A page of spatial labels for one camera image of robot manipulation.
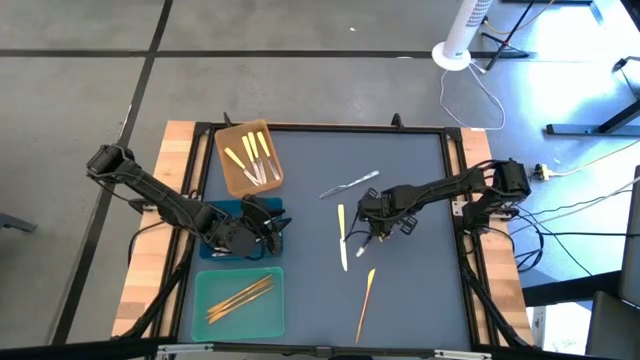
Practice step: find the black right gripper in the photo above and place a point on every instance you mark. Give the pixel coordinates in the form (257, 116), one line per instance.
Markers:
(382, 212)

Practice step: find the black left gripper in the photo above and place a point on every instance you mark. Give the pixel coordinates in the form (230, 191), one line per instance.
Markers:
(267, 225)

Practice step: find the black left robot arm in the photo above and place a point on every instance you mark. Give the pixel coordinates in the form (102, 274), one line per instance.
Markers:
(160, 196)

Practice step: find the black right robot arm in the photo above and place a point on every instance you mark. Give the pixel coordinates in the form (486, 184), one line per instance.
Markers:
(450, 186)

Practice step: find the dark blue plastic bin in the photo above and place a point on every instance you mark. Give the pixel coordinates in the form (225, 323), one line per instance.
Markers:
(220, 210)

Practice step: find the orange plastic bin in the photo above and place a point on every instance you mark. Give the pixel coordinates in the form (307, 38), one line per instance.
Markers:
(235, 180)

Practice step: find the teal plastic bin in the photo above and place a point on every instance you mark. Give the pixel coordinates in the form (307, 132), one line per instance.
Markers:
(250, 325)

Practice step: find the wooden table side board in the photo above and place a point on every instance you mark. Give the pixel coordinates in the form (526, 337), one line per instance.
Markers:
(505, 280)
(175, 131)

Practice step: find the black floor beam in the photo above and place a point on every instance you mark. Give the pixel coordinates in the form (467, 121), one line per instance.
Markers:
(565, 291)

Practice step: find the white tower fan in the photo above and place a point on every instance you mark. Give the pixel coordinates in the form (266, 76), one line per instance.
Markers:
(462, 30)

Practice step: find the black T-shaped desk foot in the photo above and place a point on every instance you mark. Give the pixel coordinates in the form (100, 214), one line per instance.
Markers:
(575, 129)

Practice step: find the black tripod stand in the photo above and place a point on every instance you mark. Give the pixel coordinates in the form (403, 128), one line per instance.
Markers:
(506, 41)

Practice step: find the white floor sign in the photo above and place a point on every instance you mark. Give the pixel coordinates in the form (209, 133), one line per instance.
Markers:
(565, 330)

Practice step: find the grey panel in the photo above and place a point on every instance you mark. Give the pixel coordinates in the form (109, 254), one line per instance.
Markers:
(631, 240)

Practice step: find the grey floor object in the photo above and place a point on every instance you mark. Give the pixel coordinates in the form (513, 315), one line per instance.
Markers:
(15, 222)

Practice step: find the black lamp stand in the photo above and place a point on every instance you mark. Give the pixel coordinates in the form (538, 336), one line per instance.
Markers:
(622, 61)

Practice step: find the silver rail bracket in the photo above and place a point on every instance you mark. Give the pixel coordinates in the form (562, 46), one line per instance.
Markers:
(185, 348)
(462, 354)

